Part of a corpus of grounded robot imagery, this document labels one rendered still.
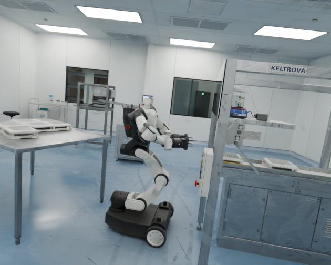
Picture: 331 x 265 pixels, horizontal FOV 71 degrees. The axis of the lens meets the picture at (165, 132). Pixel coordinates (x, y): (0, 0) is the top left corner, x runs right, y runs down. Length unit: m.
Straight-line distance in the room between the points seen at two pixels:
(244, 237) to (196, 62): 5.78
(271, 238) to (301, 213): 0.36
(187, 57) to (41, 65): 4.50
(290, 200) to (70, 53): 7.12
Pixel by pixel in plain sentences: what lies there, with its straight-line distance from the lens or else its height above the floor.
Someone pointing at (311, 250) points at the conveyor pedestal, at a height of 0.15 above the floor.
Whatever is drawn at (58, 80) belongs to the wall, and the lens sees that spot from 8.15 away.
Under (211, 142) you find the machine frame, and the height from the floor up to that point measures 0.98.
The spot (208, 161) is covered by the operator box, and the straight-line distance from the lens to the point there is 1.35.
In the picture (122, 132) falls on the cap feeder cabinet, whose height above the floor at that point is 0.60.
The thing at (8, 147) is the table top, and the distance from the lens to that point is 2.29.
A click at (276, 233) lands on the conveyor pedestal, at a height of 0.25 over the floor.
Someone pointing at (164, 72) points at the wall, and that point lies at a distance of 7.38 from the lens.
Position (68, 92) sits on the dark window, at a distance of 8.02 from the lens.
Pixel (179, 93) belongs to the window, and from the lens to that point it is 7.35.
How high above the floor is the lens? 1.40
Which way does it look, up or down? 9 degrees down
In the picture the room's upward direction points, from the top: 6 degrees clockwise
